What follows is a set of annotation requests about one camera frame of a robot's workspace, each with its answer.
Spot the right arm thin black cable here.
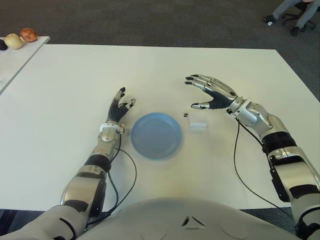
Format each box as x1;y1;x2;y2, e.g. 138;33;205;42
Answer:
233;119;298;222

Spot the white charger block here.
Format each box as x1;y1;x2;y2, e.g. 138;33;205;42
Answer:
183;112;208;129

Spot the small white table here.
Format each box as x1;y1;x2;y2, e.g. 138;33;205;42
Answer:
0;36;51;95

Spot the grey robot torso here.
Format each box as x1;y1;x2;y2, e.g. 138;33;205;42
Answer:
77;197;301;240

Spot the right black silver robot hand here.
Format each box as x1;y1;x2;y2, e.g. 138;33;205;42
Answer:
184;73;245;111

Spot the seated person in jeans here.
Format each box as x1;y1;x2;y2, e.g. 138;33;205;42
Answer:
262;0;320;37

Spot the blue round plate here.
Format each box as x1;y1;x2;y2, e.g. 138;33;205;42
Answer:
130;112;183;160

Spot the beige round fruit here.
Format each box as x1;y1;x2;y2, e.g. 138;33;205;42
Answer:
4;33;24;50

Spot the black office chair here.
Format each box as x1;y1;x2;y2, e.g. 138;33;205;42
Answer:
281;2;316;28

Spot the red-brown round fruit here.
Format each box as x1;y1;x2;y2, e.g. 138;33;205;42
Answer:
19;27;38;42

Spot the left arm thick black cable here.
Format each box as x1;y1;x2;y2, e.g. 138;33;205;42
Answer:
86;172;119;231

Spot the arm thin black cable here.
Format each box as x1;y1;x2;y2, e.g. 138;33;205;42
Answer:
107;134;138;216
233;119;298;222

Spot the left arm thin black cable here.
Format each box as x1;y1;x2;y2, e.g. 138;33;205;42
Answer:
107;134;138;216

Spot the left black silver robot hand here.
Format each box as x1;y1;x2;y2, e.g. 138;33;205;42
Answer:
107;86;137;124

